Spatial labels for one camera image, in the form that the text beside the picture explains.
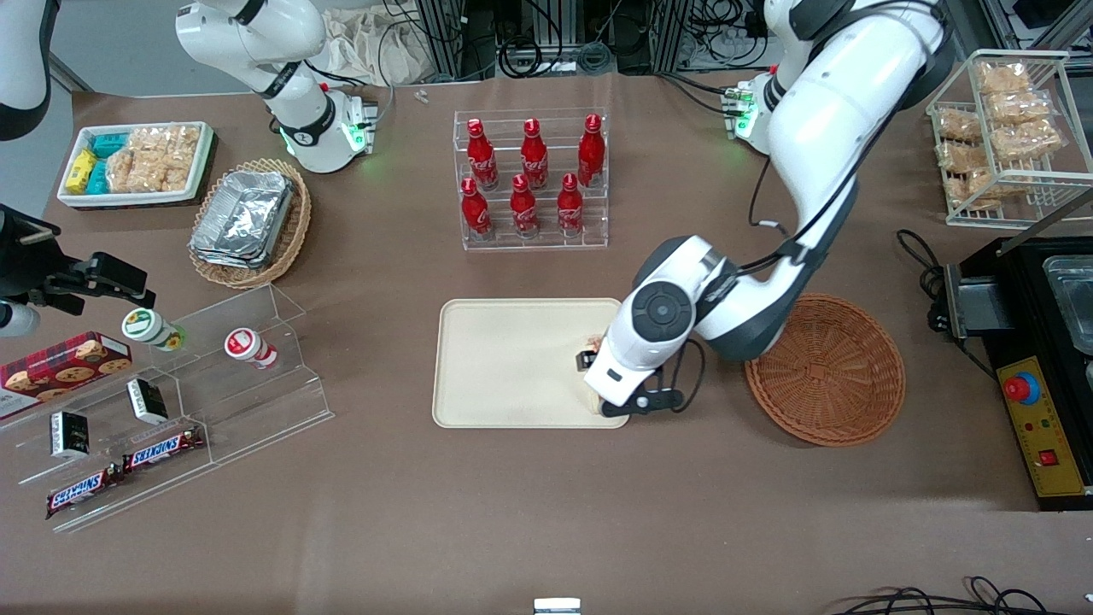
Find brown wicker basket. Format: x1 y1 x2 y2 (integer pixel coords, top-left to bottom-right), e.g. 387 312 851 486
744 293 907 448

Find red capped yogurt bottle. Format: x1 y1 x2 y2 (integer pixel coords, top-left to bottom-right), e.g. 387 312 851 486
224 328 281 372

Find black machine housing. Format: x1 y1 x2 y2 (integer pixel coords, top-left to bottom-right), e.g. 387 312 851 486
956 235 1093 513

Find red cola bottle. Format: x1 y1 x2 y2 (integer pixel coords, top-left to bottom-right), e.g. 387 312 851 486
577 114 606 189
460 177 494 242
520 119 551 191
510 174 541 240
466 118 500 191
557 173 586 238

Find clear acrylic bottle rack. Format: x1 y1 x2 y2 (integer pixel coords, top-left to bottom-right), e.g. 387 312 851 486
453 108 610 252

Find white cloth bag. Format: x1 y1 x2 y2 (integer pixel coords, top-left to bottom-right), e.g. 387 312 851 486
319 7 438 87

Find white plastic bin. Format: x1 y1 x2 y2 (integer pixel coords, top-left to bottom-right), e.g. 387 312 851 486
57 121 215 209

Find small black box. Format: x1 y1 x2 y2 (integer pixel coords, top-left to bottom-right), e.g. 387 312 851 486
126 378 171 426
50 411 92 461

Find clear acrylic stepped shelf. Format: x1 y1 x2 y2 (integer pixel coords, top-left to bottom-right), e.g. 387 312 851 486
0 284 336 536

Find yellow snack box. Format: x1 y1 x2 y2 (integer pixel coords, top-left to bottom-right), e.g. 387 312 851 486
66 149 98 195

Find grey metal box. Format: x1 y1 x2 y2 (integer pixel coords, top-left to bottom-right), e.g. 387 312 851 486
943 261 1017 341

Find black machine cable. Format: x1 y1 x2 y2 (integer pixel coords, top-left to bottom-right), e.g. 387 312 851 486
896 227 1002 382

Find yellow control panel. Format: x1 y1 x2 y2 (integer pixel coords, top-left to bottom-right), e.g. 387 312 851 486
997 355 1091 500

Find white wire rack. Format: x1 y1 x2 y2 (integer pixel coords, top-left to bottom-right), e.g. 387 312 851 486
926 49 1093 229

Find rice cracker bag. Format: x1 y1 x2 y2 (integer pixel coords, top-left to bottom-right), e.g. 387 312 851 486
160 147 196 194
128 126 202 161
106 147 166 195

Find green capped yogurt bottle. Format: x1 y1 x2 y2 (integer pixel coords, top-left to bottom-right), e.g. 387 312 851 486
120 307 187 354

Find aluminium foil tray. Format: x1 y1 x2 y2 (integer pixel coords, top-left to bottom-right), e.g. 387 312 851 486
191 170 296 261
190 243 276 271

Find black right arm base cable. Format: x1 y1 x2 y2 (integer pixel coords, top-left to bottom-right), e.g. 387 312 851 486
302 58 395 131

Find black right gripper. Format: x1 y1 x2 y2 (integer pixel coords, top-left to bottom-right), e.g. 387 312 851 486
0 203 158 316

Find black left arm base cable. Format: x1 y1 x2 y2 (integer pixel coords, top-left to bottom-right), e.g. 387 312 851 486
656 72 745 118

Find red cookie box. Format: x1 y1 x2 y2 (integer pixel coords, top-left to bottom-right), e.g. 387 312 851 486
0 331 134 420

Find black floor cables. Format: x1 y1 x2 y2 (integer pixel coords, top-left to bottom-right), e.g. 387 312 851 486
830 576 1093 615

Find Snickers bar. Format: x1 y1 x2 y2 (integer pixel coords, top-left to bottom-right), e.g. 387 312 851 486
122 425 207 476
45 464 126 521

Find steel pan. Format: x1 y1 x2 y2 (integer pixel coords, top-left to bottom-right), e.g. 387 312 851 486
1043 255 1093 356

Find black coiled cable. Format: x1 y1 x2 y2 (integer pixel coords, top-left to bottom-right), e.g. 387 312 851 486
499 36 545 76

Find beige plastic tray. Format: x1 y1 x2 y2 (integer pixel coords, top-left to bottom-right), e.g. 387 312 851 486
431 298 632 430

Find clear bagged snack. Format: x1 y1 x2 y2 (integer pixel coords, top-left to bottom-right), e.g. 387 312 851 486
937 140 993 175
934 108 984 143
946 168 1007 211
991 119 1067 163
985 89 1056 126
977 61 1033 96

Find light wicker basket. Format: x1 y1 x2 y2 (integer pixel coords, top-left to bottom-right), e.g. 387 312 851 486
188 158 313 290

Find grey metal bar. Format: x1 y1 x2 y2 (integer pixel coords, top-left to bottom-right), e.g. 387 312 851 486
997 198 1093 258

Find black arm base cable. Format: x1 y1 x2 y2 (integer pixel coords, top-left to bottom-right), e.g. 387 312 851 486
302 58 395 131
656 72 745 118

